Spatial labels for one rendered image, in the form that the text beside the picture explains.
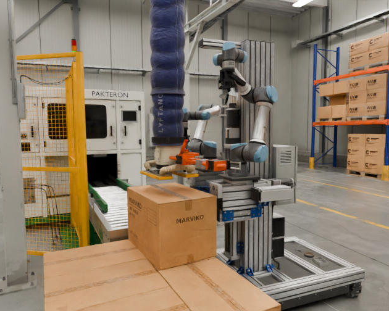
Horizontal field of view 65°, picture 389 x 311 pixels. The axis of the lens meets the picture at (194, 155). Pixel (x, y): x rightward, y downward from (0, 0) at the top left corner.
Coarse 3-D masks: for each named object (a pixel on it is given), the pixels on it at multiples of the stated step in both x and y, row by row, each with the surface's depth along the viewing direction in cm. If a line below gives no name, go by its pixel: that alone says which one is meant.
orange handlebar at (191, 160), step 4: (184, 152) 242; (188, 152) 236; (192, 152) 231; (172, 156) 198; (184, 160) 182; (188, 160) 178; (192, 160) 174; (204, 164) 162; (220, 164) 152; (224, 164) 153
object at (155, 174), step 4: (140, 172) 217; (144, 172) 210; (148, 172) 207; (152, 172) 206; (156, 172) 206; (152, 176) 198; (156, 176) 192; (160, 176) 190; (164, 176) 191; (168, 176) 192; (172, 176) 193
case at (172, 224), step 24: (144, 192) 208; (168, 192) 207; (192, 192) 207; (144, 216) 196; (168, 216) 179; (192, 216) 187; (216, 216) 196; (144, 240) 199; (168, 240) 180; (192, 240) 188; (216, 240) 197; (168, 264) 181
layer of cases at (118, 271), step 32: (64, 256) 200; (96, 256) 200; (128, 256) 199; (64, 288) 159; (96, 288) 159; (128, 288) 159; (160, 288) 159; (192, 288) 158; (224, 288) 158; (256, 288) 158
